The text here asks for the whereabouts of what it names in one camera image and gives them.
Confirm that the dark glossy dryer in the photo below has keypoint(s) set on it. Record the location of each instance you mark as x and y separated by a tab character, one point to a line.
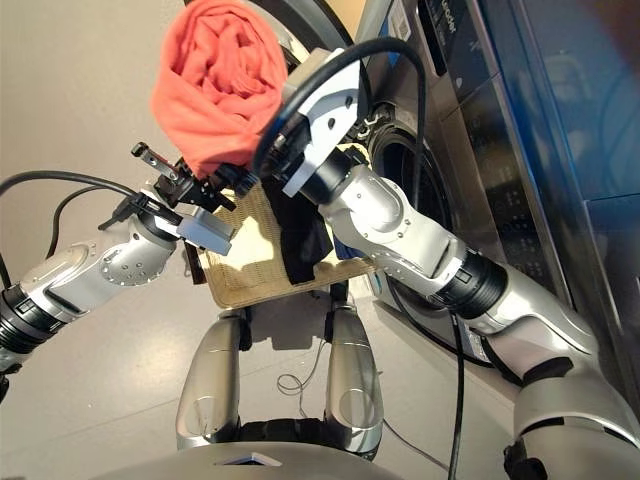
610	100

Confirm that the silver robot leg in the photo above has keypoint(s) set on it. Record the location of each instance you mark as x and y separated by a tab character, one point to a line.
215	375
350	375

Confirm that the pale woven basket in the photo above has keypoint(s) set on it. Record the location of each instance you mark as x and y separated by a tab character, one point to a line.
250	240

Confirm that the grey washing machine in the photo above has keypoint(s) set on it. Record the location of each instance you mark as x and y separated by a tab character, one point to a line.
500	150

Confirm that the round glass washer door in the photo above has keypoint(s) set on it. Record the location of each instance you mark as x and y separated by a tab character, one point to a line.
320	17

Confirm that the large blue rating label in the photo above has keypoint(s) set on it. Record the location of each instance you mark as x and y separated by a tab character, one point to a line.
475	345

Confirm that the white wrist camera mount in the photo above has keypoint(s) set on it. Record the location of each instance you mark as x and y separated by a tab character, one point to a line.
325	110
205	232

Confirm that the black cloth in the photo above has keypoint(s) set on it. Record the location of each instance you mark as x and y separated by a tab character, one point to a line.
300	240

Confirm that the coral red cloth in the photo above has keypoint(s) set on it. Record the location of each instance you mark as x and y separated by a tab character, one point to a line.
215	100

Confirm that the silver robot torso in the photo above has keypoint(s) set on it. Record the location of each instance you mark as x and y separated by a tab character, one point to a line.
200	465

